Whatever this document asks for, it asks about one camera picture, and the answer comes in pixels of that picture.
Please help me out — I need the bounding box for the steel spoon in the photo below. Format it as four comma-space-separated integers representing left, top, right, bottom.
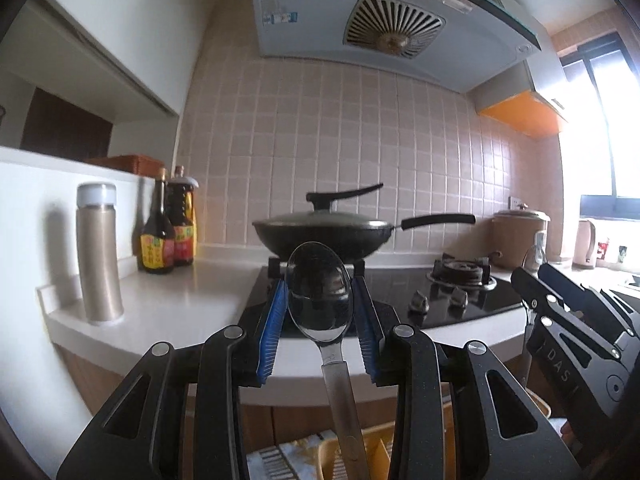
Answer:
285, 242, 370, 479

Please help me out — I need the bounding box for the beige rice cooker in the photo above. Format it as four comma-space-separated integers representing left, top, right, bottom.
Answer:
491, 206, 550, 272

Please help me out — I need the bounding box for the pink electric kettle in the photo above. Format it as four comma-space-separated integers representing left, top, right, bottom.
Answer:
573, 219, 597, 269

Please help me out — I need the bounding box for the yellow plastic utensil basket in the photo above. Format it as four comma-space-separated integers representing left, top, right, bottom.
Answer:
316, 383, 552, 480

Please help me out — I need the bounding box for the black gas stove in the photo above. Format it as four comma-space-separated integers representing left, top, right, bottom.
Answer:
236, 253, 526, 334

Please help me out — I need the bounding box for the steel thermos bottle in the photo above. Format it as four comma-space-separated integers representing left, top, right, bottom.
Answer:
76, 182, 124, 324

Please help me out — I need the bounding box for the patterned blue table cloth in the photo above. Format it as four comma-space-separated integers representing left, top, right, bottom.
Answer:
246, 430, 336, 480

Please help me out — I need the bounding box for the black wok with lid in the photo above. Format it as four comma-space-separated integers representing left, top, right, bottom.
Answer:
253, 183, 476, 263

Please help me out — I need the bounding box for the dark soy sauce bottle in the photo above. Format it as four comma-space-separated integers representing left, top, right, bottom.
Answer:
140, 168, 175, 274

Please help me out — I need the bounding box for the vinegar bottle yellow label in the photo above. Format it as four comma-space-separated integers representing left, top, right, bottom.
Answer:
167, 165, 198, 266

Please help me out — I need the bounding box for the brown box on ledge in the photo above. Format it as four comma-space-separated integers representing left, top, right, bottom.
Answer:
85, 155, 164, 178

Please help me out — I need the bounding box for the range hood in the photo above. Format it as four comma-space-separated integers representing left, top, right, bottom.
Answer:
253, 0, 541, 93

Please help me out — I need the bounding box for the orange wall cabinet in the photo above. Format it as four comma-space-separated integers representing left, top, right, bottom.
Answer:
478, 90, 566, 139

